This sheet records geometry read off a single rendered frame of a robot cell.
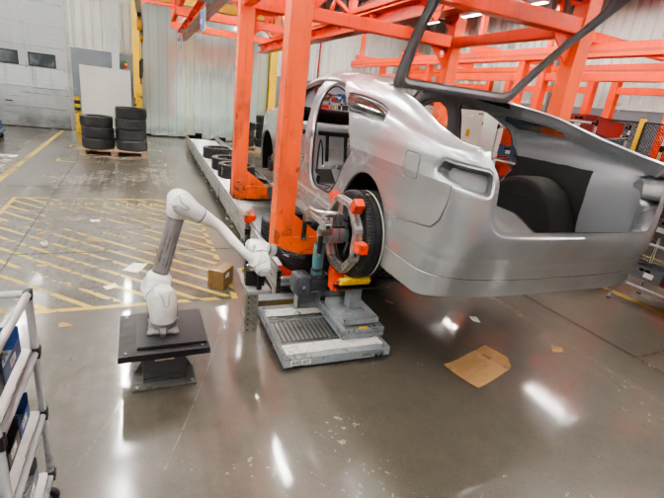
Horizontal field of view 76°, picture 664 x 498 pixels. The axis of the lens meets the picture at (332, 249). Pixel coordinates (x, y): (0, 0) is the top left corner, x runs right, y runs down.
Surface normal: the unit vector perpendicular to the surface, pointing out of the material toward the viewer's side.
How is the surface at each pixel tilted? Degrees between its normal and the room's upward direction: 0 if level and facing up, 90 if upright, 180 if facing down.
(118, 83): 90
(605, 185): 90
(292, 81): 90
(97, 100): 90
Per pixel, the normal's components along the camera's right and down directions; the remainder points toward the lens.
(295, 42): 0.37, 0.35
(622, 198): -0.92, 0.02
